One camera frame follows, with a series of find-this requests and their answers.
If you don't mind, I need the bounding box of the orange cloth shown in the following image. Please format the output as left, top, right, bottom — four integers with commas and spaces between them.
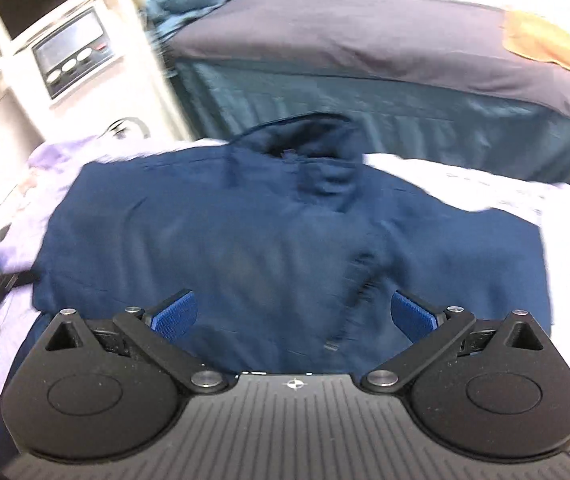
502, 7, 570, 88

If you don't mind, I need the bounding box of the black appliance cable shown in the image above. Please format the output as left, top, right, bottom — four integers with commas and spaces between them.
107, 117, 152, 142

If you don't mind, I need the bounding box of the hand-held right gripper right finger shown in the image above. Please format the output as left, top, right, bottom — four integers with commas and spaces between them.
362, 290, 546, 391

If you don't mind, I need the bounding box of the white floor appliance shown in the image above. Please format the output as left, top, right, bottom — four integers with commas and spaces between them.
0, 0, 190, 171

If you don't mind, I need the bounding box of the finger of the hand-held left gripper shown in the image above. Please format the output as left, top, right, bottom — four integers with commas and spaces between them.
0, 269, 36, 289

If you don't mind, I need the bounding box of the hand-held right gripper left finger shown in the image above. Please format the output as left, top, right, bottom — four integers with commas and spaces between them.
45, 289, 228, 393

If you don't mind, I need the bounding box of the teal blanket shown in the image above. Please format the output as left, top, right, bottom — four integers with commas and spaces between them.
172, 57, 570, 186

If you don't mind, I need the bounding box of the dark blue jacket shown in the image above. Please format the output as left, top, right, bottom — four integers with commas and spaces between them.
0, 112, 553, 461

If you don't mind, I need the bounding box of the dark purple garment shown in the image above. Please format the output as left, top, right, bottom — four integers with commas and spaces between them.
170, 0, 570, 121

